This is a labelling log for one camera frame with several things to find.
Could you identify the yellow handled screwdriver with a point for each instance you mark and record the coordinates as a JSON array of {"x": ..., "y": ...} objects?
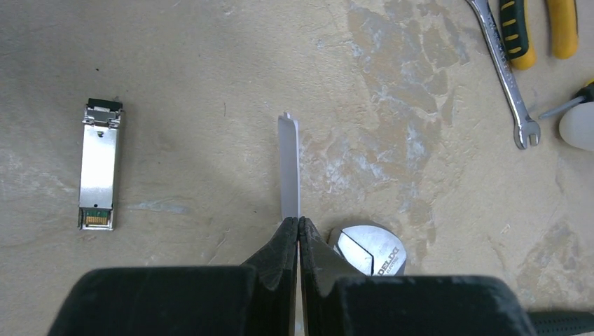
[{"x": 582, "y": 96}]

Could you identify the small silver wrench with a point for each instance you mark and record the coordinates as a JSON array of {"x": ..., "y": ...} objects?
[{"x": 526, "y": 130}]

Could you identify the silver sfp module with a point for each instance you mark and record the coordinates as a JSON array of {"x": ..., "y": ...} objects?
[{"x": 100, "y": 164}]

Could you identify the white pvc pipe frame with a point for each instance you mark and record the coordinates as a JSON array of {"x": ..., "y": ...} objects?
[{"x": 576, "y": 126}]

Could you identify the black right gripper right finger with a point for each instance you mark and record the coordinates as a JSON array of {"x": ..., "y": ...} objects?
[{"x": 340, "y": 300}]

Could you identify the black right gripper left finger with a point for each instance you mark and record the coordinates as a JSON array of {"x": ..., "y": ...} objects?
[{"x": 256, "y": 297}]

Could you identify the white battery cover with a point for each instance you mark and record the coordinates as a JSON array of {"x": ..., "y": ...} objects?
[{"x": 289, "y": 164}]

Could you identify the yellow long nose pliers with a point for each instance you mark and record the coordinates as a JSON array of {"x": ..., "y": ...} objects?
[{"x": 520, "y": 31}]

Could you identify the red adjustable wrench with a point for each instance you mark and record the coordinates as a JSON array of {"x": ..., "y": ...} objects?
[{"x": 370, "y": 248}]

